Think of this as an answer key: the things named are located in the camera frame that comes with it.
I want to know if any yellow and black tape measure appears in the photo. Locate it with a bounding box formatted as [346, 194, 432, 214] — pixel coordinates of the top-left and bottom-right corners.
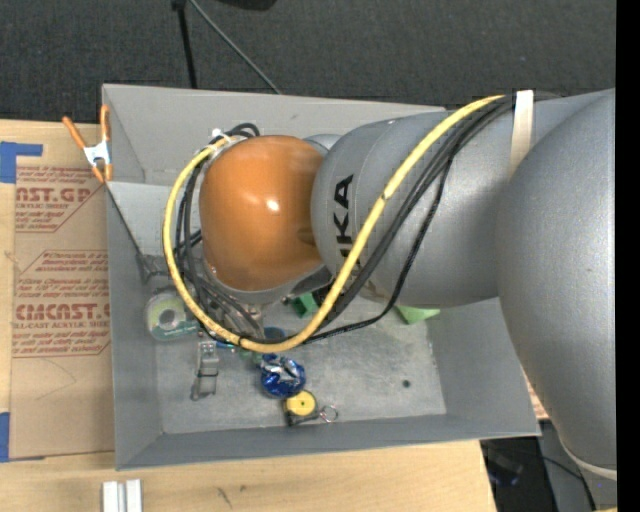
[283, 389, 339, 428]

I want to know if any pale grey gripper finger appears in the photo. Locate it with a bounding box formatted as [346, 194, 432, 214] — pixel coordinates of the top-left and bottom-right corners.
[190, 340, 220, 402]

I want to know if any light green flat block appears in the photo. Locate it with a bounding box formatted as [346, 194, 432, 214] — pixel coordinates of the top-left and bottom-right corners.
[289, 291, 442, 327]

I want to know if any brown cardboard board red print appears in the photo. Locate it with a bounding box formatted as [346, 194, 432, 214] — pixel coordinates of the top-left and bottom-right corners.
[0, 118, 117, 462]

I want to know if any blue shiny foil packet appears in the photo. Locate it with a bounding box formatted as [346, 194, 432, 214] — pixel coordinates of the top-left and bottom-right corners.
[258, 353, 307, 399]

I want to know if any grey metal bin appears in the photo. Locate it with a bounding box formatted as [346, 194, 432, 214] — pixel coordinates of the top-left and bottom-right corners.
[101, 83, 544, 472]

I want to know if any white and green tape spool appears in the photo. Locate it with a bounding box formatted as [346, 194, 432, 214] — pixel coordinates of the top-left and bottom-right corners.
[144, 291, 202, 344]

